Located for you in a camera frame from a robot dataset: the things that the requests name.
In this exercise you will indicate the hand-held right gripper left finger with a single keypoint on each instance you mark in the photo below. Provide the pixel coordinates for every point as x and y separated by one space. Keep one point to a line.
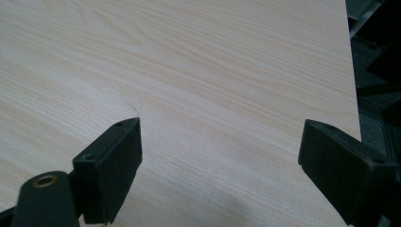
110 167

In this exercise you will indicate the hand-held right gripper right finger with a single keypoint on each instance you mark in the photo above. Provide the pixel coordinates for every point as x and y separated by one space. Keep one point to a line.
343 170

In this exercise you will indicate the grey metal stand bar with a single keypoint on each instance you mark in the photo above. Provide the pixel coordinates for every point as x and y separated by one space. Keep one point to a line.
362 19

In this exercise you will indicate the black metal stand post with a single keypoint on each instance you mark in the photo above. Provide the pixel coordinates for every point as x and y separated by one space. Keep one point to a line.
392 142

